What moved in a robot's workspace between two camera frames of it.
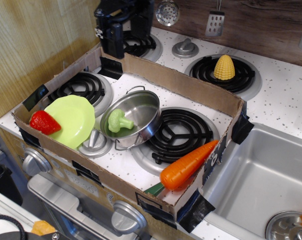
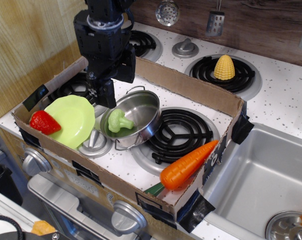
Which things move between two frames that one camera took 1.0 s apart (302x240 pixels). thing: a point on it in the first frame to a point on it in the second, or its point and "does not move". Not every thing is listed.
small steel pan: x=143 y=108 does not move
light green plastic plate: x=76 y=117 does not move
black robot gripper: x=114 y=11 to x=97 y=33
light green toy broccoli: x=116 y=120 does not move
